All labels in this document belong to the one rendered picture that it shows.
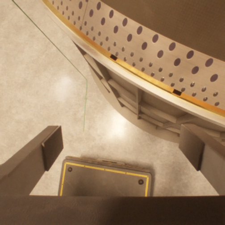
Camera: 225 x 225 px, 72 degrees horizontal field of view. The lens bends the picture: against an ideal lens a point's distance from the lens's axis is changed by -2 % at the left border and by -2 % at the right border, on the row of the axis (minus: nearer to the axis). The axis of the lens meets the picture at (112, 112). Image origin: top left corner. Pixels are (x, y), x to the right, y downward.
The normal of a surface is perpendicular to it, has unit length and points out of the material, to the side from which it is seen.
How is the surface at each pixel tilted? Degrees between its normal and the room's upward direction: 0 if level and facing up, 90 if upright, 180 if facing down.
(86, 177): 0
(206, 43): 62
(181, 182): 0
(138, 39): 43
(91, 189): 0
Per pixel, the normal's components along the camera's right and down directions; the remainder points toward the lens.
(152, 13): -0.58, 0.66
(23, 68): -0.16, -0.14
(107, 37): -0.54, 0.43
